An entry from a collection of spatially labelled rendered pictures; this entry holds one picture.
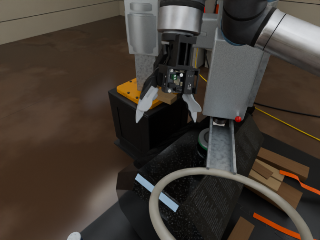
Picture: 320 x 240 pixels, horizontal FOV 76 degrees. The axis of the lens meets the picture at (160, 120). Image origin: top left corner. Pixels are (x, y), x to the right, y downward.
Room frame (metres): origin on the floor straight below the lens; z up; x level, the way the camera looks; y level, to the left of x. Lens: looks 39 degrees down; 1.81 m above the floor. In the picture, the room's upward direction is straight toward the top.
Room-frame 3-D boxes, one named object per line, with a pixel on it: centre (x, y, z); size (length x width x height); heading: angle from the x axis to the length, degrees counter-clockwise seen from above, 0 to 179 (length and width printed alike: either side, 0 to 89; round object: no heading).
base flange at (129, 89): (1.78, 0.11, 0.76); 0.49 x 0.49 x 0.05; 46
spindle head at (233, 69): (1.05, -0.38, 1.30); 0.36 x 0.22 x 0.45; 166
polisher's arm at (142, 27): (1.73, -0.09, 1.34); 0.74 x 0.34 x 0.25; 75
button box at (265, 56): (0.88, -0.46, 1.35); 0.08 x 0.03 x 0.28; 166
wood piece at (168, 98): (1.57, -0.04, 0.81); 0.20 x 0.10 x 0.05; 54
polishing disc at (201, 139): (0.97, -0.37, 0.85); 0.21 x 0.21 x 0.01
